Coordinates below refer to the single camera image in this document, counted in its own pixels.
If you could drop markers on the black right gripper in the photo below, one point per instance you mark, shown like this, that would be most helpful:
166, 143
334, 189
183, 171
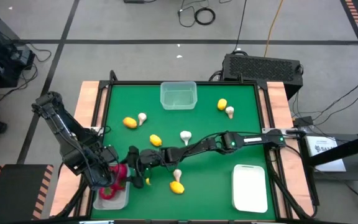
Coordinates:
148, 157

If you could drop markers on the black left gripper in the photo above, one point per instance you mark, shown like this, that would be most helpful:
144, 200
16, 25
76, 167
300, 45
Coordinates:
99, 168

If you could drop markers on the red toy tomato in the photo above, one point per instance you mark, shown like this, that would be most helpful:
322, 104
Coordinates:
121, 171
120, 185
107, 193

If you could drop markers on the yellow toy lemon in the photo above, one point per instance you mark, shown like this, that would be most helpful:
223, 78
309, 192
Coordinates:
222, 104
130, 123
176, 188
155, 140

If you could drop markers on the beige toy garlic bulb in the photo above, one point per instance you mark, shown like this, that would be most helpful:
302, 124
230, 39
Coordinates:
229, 110
177, 174
141, 117

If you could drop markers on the white toy garlic bulb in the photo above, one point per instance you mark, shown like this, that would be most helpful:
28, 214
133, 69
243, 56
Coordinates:
185, 135

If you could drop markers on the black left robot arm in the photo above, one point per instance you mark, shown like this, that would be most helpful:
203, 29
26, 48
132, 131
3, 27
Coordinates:
57, 124

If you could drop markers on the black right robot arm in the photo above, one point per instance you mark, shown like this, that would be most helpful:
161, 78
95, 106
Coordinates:
253, 140

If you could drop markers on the translucent plastic bin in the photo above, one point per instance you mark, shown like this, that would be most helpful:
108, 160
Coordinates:
117, 202

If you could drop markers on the green table mat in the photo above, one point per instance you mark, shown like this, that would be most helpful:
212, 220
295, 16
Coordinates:
204, 199

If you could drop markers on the clear plastic bin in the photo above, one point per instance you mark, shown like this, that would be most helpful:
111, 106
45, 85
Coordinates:
178, 96

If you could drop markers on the white plastic bin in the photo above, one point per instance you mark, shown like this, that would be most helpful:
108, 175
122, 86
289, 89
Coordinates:
249, 189

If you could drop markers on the black mesh computer case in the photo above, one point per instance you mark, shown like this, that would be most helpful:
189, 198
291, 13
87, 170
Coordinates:
259, 68

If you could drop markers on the white printed paper sheet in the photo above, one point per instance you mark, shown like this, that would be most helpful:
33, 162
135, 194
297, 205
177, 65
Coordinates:
331, 161

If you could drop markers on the black metal bar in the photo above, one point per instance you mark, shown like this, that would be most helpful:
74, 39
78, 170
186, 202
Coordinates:
343, 149

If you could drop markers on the black side table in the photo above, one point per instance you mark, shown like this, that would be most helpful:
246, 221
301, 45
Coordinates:
353, 174

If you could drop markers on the black table frame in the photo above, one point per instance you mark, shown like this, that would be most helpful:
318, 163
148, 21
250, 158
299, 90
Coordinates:
135, 82

